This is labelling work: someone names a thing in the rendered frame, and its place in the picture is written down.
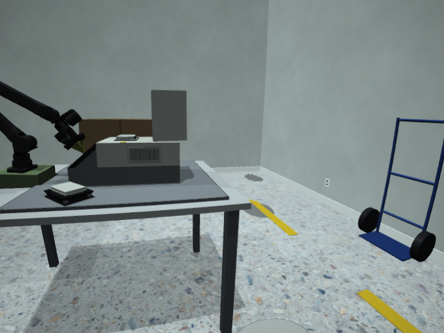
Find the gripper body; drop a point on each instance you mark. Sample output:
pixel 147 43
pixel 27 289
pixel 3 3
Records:
pixel 75 140

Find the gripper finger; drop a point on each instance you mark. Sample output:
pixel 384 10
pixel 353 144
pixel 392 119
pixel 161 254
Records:
pixel 76 148
pixel 81 146

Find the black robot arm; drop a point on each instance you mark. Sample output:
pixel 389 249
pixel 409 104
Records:
pixel 23 143

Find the white thermal cycler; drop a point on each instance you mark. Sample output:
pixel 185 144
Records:
pixel 141 160

